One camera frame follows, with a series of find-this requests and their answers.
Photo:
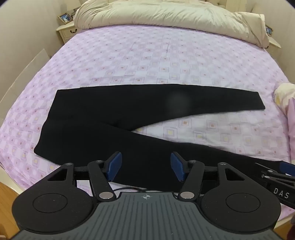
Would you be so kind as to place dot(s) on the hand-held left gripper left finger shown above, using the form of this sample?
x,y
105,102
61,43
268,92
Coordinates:
x,y
114,166

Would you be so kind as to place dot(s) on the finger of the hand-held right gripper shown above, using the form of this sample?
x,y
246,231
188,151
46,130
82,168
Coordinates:
x,y
287,168

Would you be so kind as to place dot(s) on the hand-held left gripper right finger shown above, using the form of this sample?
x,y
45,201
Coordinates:
x,y
178,166

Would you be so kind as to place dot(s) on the black pants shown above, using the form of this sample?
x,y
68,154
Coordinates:
x,y
119,115

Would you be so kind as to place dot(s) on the purple and cream patterned blanket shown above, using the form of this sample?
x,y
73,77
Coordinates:
x,y
287,101

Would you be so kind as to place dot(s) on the bed with purple patterned sheet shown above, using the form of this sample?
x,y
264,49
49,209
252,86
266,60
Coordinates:
x,y
147,60

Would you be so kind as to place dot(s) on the framed photo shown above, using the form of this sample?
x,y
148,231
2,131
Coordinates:
x,y
65,18
269,30

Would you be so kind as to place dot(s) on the cream nightstand with drawer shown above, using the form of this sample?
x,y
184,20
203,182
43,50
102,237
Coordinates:
x,y
66,32

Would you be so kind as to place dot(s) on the beige duvet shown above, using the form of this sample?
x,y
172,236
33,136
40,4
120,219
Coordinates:
x,y
166,16

